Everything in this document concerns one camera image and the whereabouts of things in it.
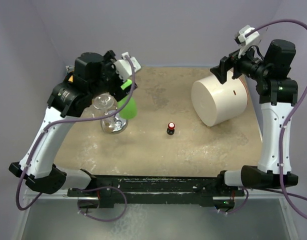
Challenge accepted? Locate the clear wine glass front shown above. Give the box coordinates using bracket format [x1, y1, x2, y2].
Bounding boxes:
[93, 93, 116, 134]

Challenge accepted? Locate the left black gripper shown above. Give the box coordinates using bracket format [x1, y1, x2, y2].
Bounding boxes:
[89, 50, 137, 101]

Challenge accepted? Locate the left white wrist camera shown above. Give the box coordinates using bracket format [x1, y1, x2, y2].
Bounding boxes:
[113, 52, 142, 82]

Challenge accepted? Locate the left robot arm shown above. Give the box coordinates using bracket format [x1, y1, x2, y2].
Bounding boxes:
[9, 50, 142, 196]

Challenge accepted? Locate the green plastic wine glass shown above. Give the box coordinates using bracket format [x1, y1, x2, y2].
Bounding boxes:
[117, 79, 138, 120]

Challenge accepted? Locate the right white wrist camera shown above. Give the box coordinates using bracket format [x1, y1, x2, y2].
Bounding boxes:
[234, 25, 260, 59]

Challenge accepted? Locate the silver wire glass rack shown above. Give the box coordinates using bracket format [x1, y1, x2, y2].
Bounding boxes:
[100, 113, 129, 134]

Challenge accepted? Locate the base right purple cable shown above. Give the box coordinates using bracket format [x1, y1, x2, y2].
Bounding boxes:
[217, 188, 249, 216]

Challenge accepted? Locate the orange plastic wine glass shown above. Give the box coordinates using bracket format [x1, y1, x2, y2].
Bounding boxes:
[68, 75, 74, 83]

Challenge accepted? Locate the white cylindrical container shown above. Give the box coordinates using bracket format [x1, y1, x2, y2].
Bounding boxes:
[191, 71, 249, 127]

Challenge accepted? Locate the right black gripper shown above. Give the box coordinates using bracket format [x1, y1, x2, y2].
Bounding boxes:
[211, 40, 271, 84]

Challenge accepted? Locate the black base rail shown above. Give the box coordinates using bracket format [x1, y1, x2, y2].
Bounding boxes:
[67, 174, 245, 208]

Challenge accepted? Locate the small red capped bottle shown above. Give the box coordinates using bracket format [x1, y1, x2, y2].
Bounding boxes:
[166, 122, 175, 136]

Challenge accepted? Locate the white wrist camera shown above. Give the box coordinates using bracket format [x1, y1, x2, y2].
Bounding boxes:
[113, 52, 142, 82]
[234, 25, 260, 59]

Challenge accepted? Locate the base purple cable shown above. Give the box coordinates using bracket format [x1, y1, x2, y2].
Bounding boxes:
[217, 188, 249, 216]
[77, 186, 128, 222]

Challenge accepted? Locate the base left purple cable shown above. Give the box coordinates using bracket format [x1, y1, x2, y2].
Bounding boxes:
[77, 186, 128, 222]

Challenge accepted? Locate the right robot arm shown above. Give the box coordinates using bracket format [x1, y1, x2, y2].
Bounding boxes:
[210, 39, 299, 196]

